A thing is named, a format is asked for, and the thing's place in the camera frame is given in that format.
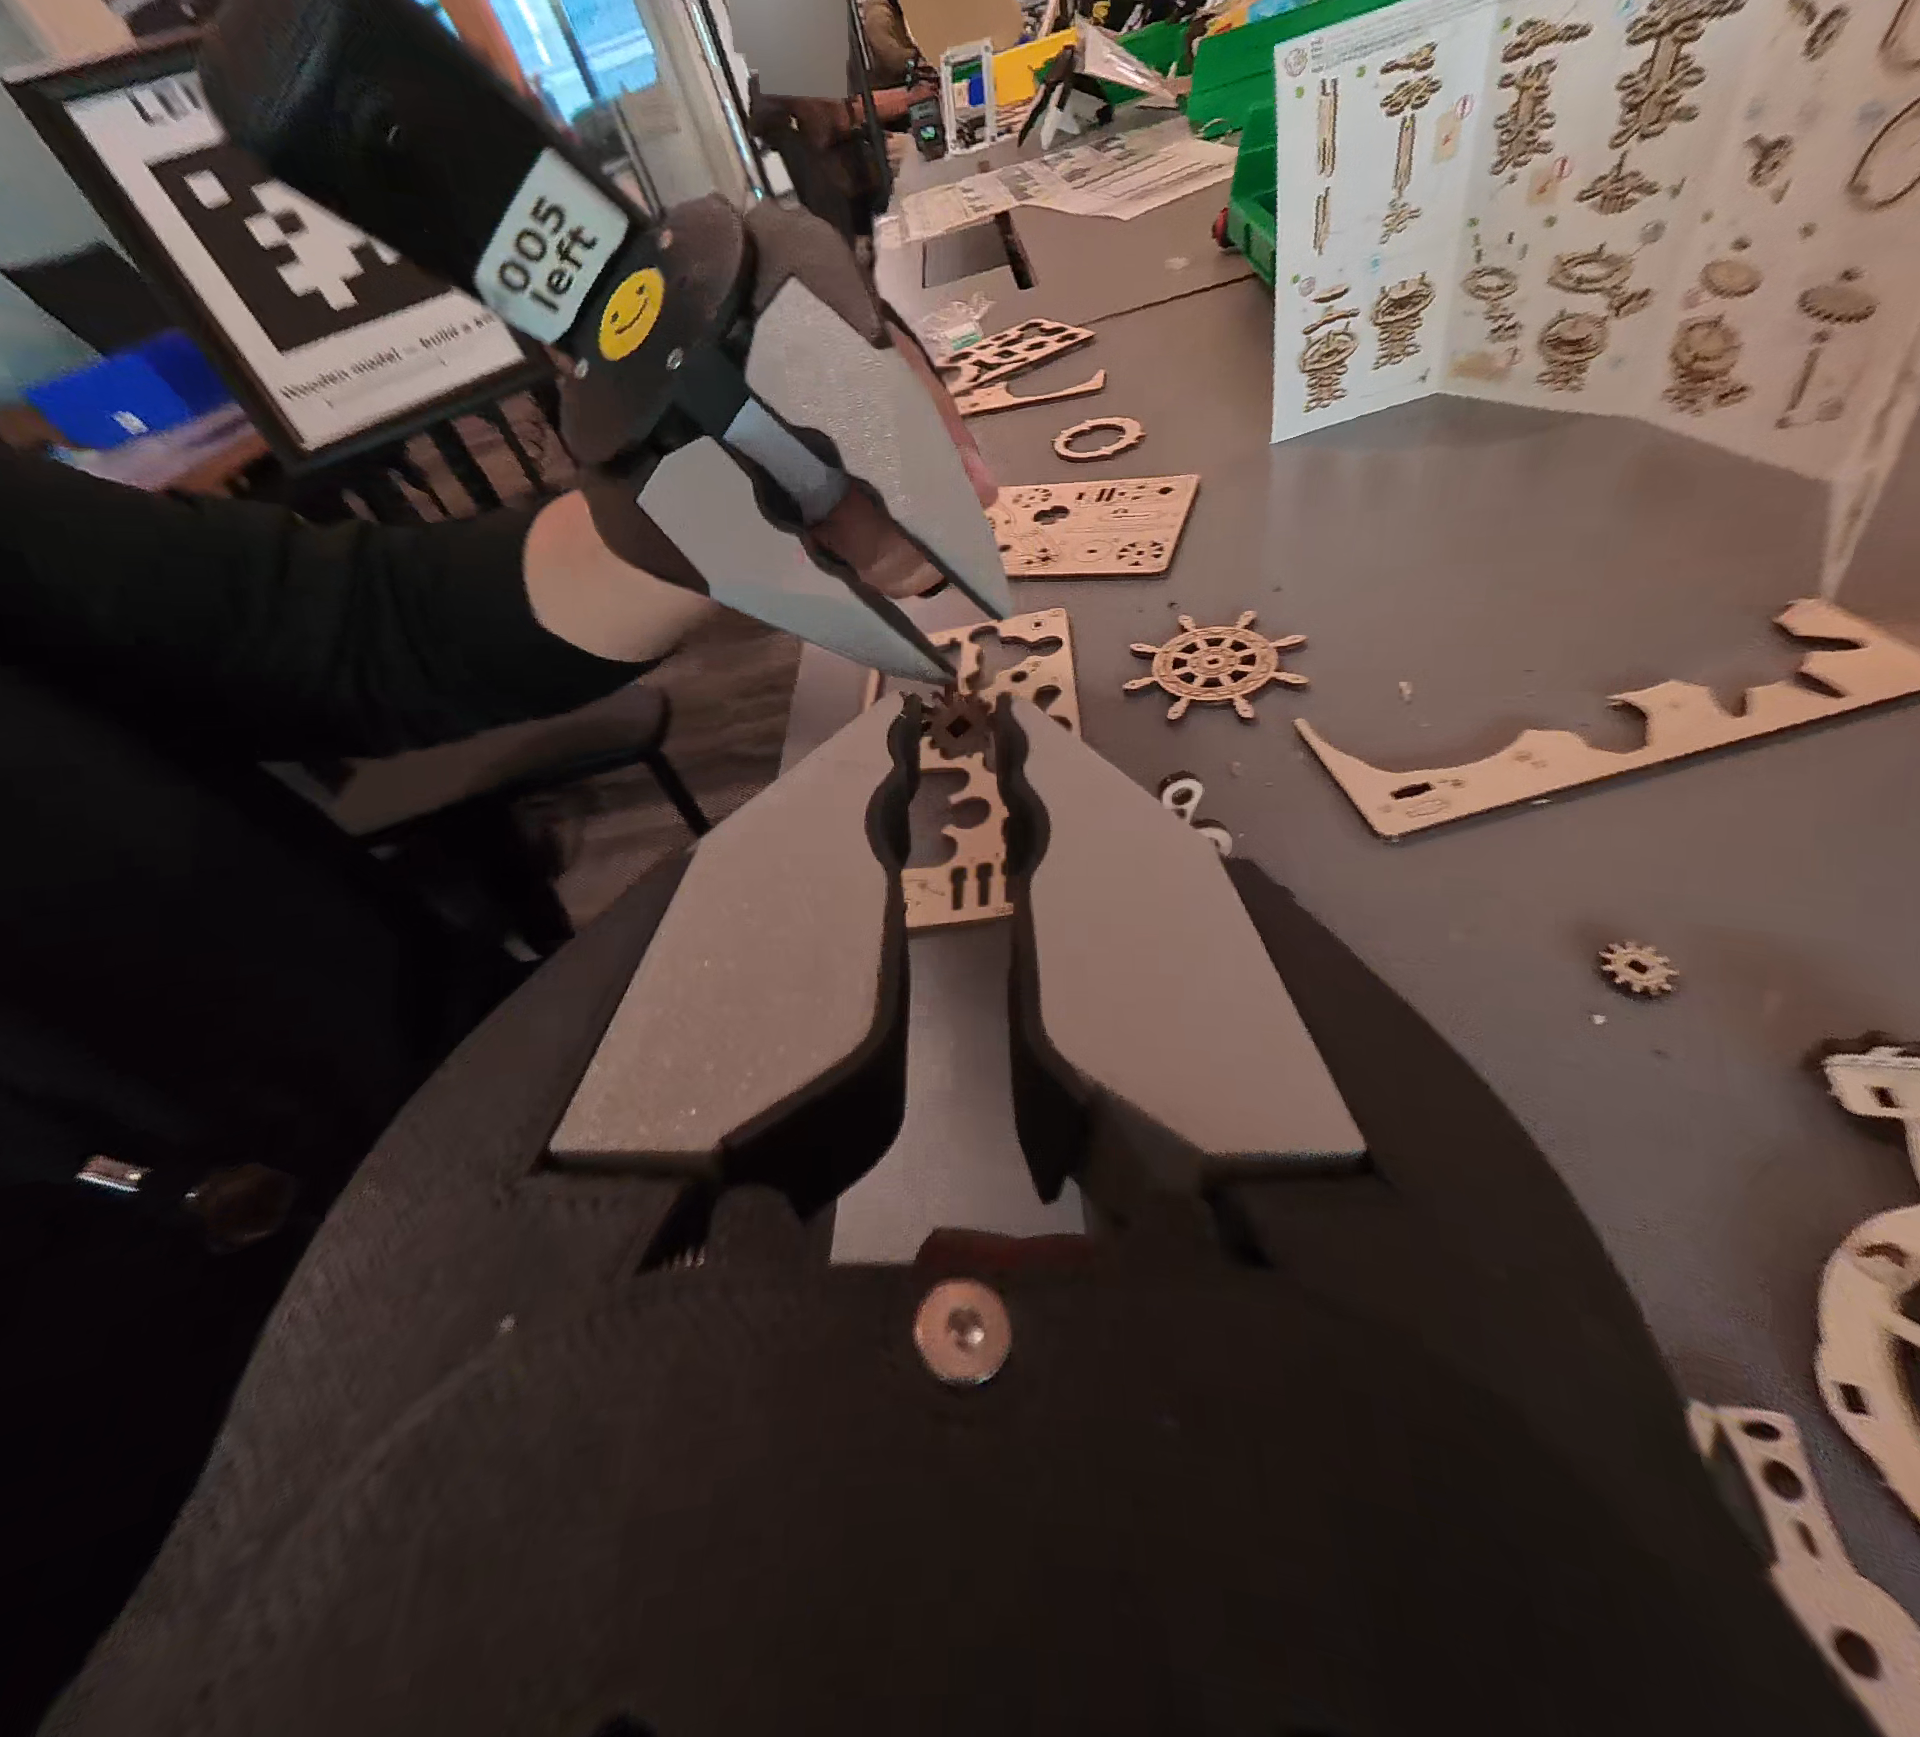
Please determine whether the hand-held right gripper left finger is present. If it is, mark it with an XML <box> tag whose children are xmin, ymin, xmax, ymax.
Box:
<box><xmin>544</xmin><ymin>696</ymin><xmax>924</xmax><ymax>1215</ymax></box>

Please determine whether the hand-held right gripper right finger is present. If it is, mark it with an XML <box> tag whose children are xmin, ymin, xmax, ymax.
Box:
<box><xmin>991</xmin><ymin>696</ymin><xmax>1373</xmax><ymax>1207</ymax></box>

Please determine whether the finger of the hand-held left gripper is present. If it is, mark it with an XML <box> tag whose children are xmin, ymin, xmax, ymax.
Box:
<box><xmin>635</xmin><ymin>436</ymin><xmax>961</xmax><ymax>691</ymax></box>
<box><xmin>743</xmin><ymin>274</ymin><xmax>1020</xmax><ymax>624</ymax></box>

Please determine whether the engraved wooden parts sheet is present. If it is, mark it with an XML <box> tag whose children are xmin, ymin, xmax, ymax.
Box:
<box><xmin>987</xmin><ymin>471</ymin><xmax>1204</xmax><ymax>582</ymax></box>

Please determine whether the person's left forearm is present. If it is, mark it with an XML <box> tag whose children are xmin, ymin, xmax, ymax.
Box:
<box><xmin>0</xmin><ymin>445</ymin><xmax>663</xmax><ymax>777</ymax></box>

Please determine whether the small wooden link part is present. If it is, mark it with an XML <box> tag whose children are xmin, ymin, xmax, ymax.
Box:
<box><xmin>1154</xmin><ymin>771</ymin><xmax>1238</xmax><ymax>861</ymax></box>

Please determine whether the person's left hand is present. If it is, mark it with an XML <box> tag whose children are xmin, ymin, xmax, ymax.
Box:
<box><xmin>523</xmin><ymin>487</ymin><xmax>954</xmax><ymax>666</ymax></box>

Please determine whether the wooden offcut sheet with holes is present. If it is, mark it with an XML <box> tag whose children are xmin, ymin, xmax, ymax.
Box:
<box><xmin>943</xmin><ymin>317</ymin><xmax>1111</xmax><ymax>420</ymax></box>

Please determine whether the framed marker sign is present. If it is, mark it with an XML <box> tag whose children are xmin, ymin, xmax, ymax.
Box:
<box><xmin>4</xmin><ymin>42</ymin><xmax>560</xmax><ymax>466</ymax></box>

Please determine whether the white instruction paper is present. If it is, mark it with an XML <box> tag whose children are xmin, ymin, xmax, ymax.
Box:
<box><xmin>1020</xmin><ymin>126</ymin><xmax>1243</xmax><ymax>217</ymax></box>
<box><xmin>897</xmin><ymin>175</ymin><xmax>1040</xmax><ymax>247</ymax></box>

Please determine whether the wooden ship wheel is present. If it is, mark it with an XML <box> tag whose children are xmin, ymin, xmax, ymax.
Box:
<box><xmin>1122</xmin><ymin>612</ymin><xmax>1311</xmax><ymax>721</ymax></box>

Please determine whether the long wavy wooden offcut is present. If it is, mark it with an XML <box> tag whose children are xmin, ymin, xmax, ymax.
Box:
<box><xmin>1294</xmin><ymin>595</ymin><xmax>1920</xmax><ymax>845</ymax></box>

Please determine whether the blue bin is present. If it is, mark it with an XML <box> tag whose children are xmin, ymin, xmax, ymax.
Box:
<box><xmin>18</xmin><ymin>329</ymin><xmax>251</xmax><ymax>451</ymax></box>

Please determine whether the dark round badge reel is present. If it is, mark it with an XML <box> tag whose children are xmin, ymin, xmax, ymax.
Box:
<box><xmin>73</xmin><ymin>1153</ymin><xmax>302</xmax><ymax>1251</ymax></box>

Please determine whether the person's black clothed torso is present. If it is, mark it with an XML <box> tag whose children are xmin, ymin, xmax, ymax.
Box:
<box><xmin>0</xmin><ymin>656</ymin><xmax>723</xmax><ymax>1737</ymax></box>

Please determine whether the folded instruction leaflet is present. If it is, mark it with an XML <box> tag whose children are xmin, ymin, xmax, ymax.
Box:
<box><xmin>1269</xmin><ymin>0</ymin><xmax>1920</xmax><ymax>605</ymax></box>

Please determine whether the pale wooden strip with holes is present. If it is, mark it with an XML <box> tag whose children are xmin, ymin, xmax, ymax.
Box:
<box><xmin>1686</xmin><ymin>1404</ymin><xmax>1920</xmax><ymax>1737</ymax></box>

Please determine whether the wooden sheet frame with cutouts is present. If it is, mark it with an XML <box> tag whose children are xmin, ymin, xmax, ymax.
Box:
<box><xmin>867</xmin><ymin>605</ymin><xmax>1087</xmax><ymax>933</ymax></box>

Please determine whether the small white frame device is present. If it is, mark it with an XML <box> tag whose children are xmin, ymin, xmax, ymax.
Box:
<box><xmin>938</xmin><ymin>38</ymin><xmax>1003</xmax><ymax>153</ymax></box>

